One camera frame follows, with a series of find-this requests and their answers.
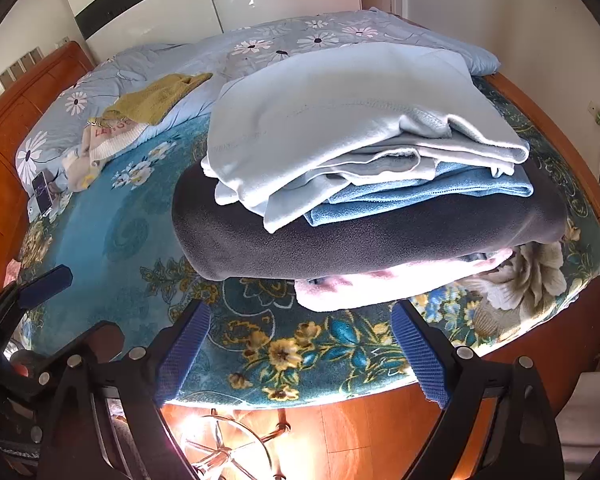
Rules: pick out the wooden bed frame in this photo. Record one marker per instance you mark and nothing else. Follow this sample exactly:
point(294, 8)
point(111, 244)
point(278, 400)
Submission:
point(570, 160)

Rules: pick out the white wall switch panel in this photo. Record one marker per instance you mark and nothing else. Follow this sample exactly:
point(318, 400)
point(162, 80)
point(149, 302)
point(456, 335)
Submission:
point(35, 54)
point(19, 68)
point(4, 79)

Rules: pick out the metal stool frame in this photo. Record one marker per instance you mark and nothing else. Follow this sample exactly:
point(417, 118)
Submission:
point(220, 440)

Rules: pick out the black phone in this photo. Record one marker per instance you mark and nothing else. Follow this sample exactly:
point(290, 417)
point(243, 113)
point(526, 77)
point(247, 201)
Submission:
point(42, 191)

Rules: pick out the olive green knit sweater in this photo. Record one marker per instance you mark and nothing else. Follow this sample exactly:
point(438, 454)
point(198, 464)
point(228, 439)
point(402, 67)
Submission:
point(155, 100)

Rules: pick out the white knit sweater red letters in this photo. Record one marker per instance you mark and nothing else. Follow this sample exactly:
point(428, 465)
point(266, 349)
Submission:
point(112, 137)

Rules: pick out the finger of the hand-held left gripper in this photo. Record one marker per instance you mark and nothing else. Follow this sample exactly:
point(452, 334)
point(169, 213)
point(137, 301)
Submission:
point(45, 282)
point(100, 340)

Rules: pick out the teal floral blanket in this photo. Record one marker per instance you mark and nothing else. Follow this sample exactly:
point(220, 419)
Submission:
point(130, 260)

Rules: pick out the white wall socket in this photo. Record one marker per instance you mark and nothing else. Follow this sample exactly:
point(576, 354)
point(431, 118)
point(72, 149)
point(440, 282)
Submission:
point(598, 112)

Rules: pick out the light blue sweatshirt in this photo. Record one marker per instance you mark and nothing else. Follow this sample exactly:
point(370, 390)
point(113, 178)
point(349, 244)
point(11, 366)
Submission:
point(330, 110)

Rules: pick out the beige fluffy garment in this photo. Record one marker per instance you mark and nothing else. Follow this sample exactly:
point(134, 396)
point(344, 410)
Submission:
point(82, 172)

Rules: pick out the wooden headboard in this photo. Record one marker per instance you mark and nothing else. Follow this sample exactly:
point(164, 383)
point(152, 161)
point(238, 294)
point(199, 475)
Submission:
point(0, 160)

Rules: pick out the blue folded garment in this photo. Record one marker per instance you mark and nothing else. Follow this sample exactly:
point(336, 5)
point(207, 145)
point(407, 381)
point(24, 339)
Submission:
point(430, 190)

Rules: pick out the light blue floral duvet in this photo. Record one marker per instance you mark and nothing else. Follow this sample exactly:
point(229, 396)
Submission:
point(180, 60)

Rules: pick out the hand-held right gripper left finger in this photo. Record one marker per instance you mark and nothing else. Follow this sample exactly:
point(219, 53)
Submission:
point(182, 350)

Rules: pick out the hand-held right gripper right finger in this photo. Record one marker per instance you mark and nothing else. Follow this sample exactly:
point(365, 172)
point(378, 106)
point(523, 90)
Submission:
point(420, 360)

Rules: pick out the dark grey fleece garment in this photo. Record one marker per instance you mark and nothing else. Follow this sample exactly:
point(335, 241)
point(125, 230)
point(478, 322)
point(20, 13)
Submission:
point(330, 245)

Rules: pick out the pink folded garment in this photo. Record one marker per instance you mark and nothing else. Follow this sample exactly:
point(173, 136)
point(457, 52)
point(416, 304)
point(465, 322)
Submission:
point(360, 285)

